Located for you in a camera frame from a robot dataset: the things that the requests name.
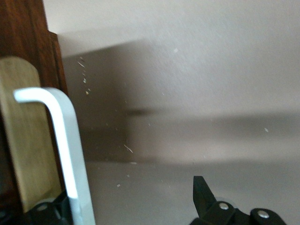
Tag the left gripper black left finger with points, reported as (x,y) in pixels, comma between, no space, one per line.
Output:
(47,213)

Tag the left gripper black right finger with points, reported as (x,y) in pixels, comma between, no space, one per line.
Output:
(215,213)

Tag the dark wooden drawer cabinet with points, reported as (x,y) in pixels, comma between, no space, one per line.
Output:
(18,23)

